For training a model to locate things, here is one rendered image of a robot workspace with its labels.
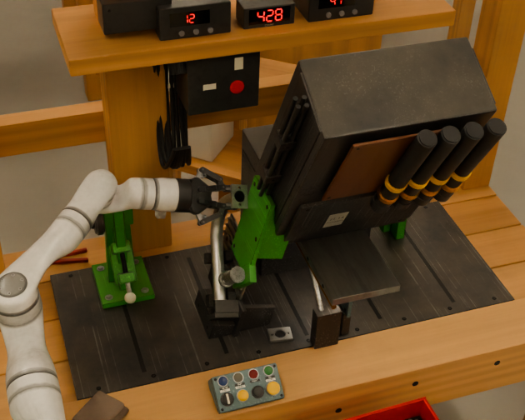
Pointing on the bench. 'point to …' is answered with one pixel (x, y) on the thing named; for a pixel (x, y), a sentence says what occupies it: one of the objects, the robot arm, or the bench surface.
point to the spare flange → (280, 337)
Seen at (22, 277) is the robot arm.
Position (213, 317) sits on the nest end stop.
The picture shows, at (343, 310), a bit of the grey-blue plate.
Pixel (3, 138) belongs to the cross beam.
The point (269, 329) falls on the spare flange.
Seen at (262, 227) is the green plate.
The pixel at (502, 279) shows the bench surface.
